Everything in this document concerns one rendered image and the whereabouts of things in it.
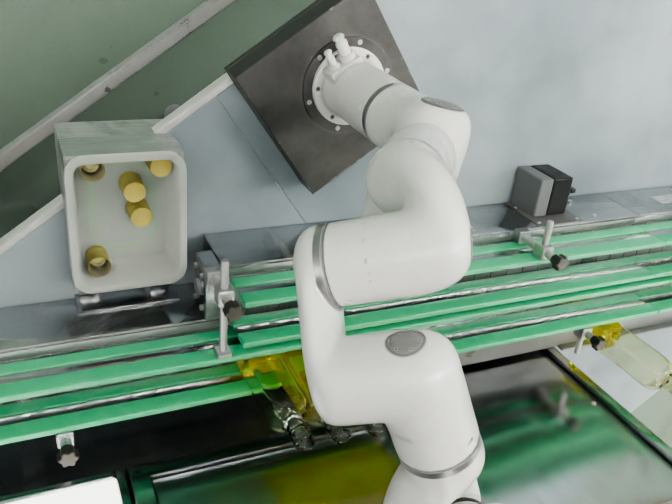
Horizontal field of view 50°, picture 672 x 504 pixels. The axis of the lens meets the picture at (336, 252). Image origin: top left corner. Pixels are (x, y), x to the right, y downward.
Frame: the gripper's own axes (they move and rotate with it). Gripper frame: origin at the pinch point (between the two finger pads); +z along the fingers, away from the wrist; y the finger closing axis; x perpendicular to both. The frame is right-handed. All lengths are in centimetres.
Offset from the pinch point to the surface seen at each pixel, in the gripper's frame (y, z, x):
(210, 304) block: 8.7, 22.6, 31.6
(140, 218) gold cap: 21, 27, 43
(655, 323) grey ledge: -12, 51, -73
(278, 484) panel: -13.1, 5.1, 20.5
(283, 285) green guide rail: 13.1, 21.6, 20.2
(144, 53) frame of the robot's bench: 33, 89, 47
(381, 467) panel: -12.7, 7.6, 3.4
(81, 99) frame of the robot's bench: 23, 86, 60
